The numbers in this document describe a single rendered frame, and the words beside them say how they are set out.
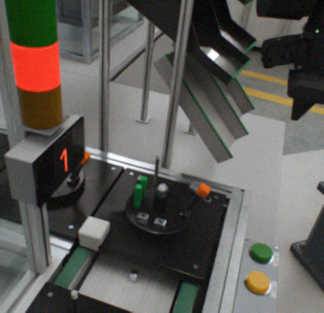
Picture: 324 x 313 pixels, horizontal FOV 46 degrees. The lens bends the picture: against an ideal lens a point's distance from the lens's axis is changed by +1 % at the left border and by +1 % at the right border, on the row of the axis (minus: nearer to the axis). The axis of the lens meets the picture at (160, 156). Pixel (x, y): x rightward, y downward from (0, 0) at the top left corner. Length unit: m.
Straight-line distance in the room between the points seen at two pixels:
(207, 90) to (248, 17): 3.82
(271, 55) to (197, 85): 0.41
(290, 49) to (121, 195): 0.44
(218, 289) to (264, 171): 0.54
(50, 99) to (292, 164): 0.90
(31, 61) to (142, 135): 0.81
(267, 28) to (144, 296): 4.26
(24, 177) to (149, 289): 0.35
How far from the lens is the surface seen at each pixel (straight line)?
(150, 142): 1.18
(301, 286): 0.89
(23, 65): 0.44
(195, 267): 0.70
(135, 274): 0.72
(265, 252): 0.76
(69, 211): 0.78
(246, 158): 1.19
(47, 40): 0.43
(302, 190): 1.14
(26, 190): 0.49
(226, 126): 1.00
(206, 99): 0.98
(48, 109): 0.46
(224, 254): 0.75
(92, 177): 0.86
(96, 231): 0.71
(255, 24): 4.78
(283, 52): 0.58
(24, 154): 0.47
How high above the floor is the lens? 1.51
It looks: 35 degrees down
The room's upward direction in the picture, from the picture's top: 7 degrees clockwise
